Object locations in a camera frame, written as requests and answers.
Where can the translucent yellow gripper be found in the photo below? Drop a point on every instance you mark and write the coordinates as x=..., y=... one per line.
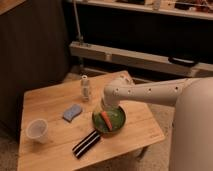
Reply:
x=97, y=118

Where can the orange pepper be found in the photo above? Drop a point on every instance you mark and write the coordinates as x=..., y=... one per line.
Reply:
x=107, y=120

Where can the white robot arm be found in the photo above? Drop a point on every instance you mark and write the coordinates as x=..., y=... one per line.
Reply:
x=188, y=101

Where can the white ceramic cup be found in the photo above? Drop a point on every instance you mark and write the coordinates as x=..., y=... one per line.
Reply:
x=37, y=130

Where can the green frying pan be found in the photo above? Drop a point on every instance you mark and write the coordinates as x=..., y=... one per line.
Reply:
x=117, y=118

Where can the blue sponge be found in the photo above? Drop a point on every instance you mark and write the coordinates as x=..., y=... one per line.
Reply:
x=72, y=112

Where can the clear plastic bottle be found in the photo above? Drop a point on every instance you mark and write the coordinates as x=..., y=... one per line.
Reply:
x=85, y=88

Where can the wooden table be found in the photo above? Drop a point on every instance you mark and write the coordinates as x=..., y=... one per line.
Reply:
x=49, y=103

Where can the metal vertical pole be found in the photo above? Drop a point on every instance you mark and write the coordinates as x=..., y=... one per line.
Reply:
x=80, y=37

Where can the black white striped pan handle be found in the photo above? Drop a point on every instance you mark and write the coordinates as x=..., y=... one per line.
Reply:
x=84, y=145

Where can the metal shelf rail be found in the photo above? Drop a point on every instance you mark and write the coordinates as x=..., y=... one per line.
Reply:
x=138, y=60

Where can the black handle on rail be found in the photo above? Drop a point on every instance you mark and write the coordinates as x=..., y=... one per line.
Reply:
x=186, y=63

